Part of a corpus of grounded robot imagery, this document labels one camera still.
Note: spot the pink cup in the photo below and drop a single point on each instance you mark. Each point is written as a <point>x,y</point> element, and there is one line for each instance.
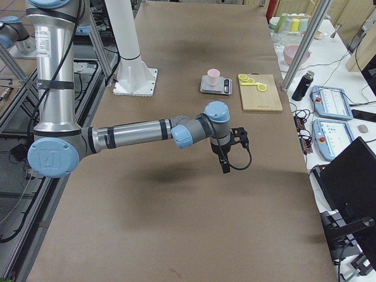
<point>213,76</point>

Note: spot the aluminium frame post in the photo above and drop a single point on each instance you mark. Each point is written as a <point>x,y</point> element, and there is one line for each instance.
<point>314,24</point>

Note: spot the teach pendant near bottle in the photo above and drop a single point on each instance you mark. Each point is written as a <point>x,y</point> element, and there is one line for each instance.
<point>330,102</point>

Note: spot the black smartphone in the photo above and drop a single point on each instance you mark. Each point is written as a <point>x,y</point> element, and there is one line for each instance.
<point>363,115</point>

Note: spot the lemon slice near handle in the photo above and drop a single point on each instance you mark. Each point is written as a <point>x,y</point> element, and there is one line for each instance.
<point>261,88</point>

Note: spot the yellow cup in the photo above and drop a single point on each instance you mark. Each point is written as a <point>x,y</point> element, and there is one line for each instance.
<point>294,27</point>

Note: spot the silver kitchen scale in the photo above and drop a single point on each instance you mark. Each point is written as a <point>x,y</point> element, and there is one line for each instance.
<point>223,87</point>

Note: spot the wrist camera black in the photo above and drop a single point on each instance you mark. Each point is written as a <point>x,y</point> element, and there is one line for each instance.
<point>239,135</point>

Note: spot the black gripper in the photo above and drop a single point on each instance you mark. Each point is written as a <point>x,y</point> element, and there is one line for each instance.
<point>218,150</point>

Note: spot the wine glass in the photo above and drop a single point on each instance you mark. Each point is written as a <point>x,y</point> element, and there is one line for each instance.
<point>280,39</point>

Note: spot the black water bottle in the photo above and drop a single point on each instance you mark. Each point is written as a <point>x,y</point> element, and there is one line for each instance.
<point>303,86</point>

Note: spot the green cup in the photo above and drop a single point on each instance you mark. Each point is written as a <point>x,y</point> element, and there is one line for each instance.
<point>281,24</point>

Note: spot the black monitor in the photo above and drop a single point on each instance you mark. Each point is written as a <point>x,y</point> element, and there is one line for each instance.
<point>349,181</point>

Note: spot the wooden cutting board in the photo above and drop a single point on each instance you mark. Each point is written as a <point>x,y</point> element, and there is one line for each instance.
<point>255,101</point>

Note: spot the light blue cup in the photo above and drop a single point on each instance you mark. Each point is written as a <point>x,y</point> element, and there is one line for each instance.
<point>303,24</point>

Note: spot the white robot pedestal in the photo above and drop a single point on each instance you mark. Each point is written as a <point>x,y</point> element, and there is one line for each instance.
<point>134,78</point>

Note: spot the pink bowl with ice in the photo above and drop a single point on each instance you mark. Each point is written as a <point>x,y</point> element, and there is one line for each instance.
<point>289,53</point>

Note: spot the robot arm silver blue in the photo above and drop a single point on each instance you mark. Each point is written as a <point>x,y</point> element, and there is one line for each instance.
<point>59,141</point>

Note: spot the yellow plastic knife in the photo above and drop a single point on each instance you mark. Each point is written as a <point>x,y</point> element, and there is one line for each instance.
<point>249,84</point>

